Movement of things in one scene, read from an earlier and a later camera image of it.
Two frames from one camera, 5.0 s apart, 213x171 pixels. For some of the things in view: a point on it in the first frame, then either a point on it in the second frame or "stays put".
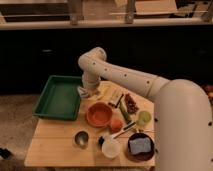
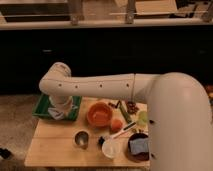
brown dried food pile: x=132 y=106 stays put
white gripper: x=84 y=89 to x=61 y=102
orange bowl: x=99 y=114 stays put
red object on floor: x=209 y=88 stays put
